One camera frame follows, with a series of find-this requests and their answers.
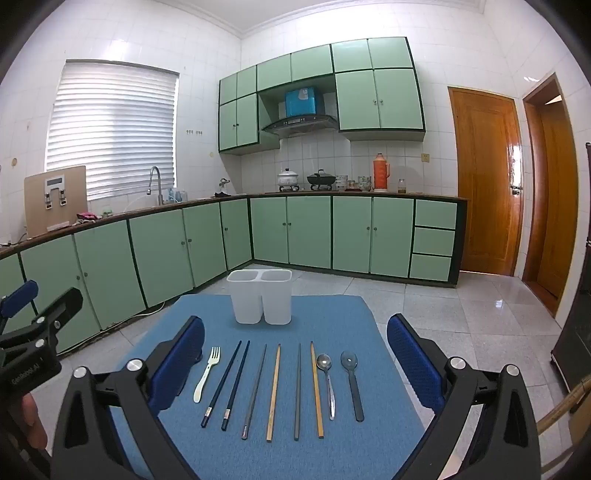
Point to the white countertop figure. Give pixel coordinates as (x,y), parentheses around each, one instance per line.
(225,185)

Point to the grey chopstick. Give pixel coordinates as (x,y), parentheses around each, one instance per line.
(255,390)
(298,392)

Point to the green base cabinets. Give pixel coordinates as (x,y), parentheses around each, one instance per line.
(351,230)

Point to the white utensil holder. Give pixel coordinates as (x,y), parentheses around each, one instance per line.
(258,300)

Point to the cream plastic fork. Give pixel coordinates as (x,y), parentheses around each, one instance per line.
(205,378)

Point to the white window blind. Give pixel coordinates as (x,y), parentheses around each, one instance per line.
(115,129)

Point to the blue plastic bottle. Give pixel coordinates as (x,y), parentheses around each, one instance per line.
(178,196)

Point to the black range hood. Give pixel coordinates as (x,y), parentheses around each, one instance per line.
(300,124)

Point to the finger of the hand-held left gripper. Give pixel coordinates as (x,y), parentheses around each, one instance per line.
(21,294)
(60,309)

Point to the black wok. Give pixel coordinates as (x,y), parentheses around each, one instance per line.
(321,179)

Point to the wooden door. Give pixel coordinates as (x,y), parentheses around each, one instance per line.
(554,207)
(485,184)

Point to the dark wooden furniture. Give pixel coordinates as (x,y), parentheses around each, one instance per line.
(575,341)

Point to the black plastic spoon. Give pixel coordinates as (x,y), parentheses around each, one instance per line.
(348,360)

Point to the metal spoon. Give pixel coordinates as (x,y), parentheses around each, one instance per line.
(324,362)

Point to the wooden chopstick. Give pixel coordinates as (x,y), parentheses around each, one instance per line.
(274,392)
(316,392)

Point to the white cooking pot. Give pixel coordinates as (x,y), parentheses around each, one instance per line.
(288,180)

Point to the brown cardboard box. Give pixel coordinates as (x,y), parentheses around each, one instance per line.
(39,207)

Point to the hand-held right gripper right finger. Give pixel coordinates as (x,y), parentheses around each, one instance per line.
(415,364)

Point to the green wall cabinets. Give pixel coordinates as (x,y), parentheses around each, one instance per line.
(378,101)

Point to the blue table mat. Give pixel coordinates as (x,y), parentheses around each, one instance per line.
(300,461)

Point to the orange thermos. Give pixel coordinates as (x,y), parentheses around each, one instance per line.
(382,175)

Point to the pink cloth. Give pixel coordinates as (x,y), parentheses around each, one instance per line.
(86,217)

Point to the person's left hand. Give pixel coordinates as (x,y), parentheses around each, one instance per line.
(34,417)

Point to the stack of bowls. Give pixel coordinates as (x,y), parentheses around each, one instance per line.
(341,182)
(364,183)

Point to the bamboo stick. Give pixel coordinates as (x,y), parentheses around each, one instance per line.
(565,405)

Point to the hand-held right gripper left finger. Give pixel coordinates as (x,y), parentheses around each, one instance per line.
(182,364)

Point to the metal kitchen faucet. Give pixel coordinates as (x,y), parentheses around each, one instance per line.
(159,189)

